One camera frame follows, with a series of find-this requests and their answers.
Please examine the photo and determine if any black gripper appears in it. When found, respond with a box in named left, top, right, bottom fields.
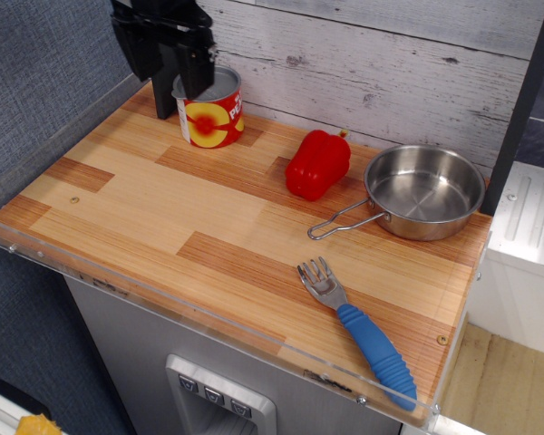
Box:
left=112, top=1, right=216, bottom=100

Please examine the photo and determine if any small steel pot with handle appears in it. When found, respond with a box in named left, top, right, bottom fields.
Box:
left=307, top=145, right=486, bottom=241

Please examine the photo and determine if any red toy bell pepper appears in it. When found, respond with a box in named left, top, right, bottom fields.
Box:
left=285, top=130, right=351, bottom=201

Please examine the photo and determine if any red yellow peaches can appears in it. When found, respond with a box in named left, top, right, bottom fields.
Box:
left=171, top=66, right=245, bottom=149

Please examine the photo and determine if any clear acrylic table guard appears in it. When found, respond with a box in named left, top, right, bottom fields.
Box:
left=0, top=209, right=491, bottom=423

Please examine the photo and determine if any grey toy fridge cabinet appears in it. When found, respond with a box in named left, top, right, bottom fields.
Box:
left=66, top=278, right=401, bottom=434

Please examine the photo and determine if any yellow object bottom left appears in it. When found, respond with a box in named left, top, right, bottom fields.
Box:
left=15, top=414, right=63, bottom=435

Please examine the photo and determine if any white toy sink unit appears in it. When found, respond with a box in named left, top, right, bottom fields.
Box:
left=466, top=162, right=544, bottom=353

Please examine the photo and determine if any dark grey left post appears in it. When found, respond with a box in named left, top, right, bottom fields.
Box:
left=151, top=67, right=179, bottom=120

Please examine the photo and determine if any dark grey post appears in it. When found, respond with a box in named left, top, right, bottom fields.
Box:
left=480, top=20, right=544, bottom=216
left=151, top=67, right=179, bottom=120

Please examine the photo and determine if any dark grey right post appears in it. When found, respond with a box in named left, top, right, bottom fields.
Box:
left=480, top=20, right=544, bottom=216

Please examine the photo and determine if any fork with blue handle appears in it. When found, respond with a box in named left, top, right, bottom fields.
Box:
left=296, top=257, right=417, bottom=412

